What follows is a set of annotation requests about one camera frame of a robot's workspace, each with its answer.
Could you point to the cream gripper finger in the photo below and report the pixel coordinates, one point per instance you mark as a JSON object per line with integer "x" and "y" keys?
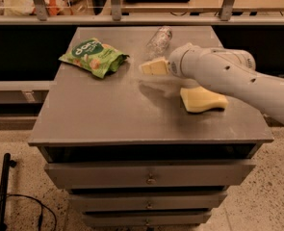
{"x": 158, "y": 66}

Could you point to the clear plastic water bottle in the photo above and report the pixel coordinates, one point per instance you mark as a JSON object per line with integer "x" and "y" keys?
{"x": 159, "y": 43}

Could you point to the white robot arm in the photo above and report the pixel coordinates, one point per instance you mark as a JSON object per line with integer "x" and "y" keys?
{"x": 225, "y": 71}

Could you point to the yellow sponge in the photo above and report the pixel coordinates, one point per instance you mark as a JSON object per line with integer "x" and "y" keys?
{"x": 199, "y": 100}

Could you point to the green snack bag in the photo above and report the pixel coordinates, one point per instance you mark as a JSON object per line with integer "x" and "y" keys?
{"x": 96, "y": 57}

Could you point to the grey drawer cabinet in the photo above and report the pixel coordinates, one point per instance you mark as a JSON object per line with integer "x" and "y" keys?
{"x": 128, "y": 116}

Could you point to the grey metal railing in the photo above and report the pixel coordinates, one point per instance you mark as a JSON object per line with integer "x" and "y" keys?
{"x": 193, "y": 12}

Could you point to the top grey drawer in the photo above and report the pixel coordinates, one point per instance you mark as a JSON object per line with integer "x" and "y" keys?
{"x": 149, "y": 174}

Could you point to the grey drawer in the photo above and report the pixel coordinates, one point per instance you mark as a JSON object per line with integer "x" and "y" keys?
{"x": 146, "y": 201}
{"x": 149, "y": 174}
{"x": 145, "y": 218}

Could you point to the middle grey drawer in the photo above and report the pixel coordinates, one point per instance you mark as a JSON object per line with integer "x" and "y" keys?
{"x": 146, "y": 201}

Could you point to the white and orange bag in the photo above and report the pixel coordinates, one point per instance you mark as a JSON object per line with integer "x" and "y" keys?
{"x": 27, "y": 7}

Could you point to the bottom grey drawer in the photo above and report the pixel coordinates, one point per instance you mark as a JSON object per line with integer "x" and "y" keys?
{"x": 145, "y": 218}

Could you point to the black stand pole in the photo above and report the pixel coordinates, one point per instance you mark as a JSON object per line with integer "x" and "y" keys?
{"x": 7, "y": 164}

